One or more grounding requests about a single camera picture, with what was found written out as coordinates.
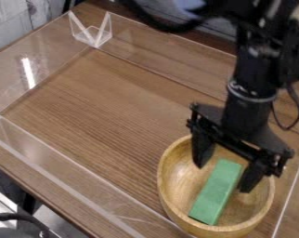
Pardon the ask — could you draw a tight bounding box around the black cable lower left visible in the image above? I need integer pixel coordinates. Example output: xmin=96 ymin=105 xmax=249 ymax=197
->
xmin=0 ymin=213 xmax=52 ymax=238

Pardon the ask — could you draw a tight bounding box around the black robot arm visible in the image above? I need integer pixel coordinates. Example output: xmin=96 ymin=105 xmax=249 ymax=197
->
xmin=122 ymin=0 xmax=299 ymax=192

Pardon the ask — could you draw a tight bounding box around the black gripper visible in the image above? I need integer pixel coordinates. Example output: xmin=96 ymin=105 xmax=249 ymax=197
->
xmin=187 ymin=103 xmax=294 ymax=193

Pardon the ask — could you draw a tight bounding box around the clear acrylic barrier wall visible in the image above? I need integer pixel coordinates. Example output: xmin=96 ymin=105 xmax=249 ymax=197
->
xmin=0 ymin=3 xmax=299 ymax=238

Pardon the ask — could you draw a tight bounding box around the brown wooden bowl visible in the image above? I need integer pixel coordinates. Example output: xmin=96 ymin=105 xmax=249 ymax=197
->
xmin=158 ymin=136 xmax=275 ymax=238

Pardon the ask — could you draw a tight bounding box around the green rectangular block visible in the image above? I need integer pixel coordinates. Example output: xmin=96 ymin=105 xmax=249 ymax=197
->
xmin=189 ymin=159 xmax=242 ymax=226

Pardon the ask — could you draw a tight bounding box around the clear acrylic corner bracket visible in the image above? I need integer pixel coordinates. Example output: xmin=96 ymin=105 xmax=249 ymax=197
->
xmin=68 ymin=11 xmax=114 ymax=48

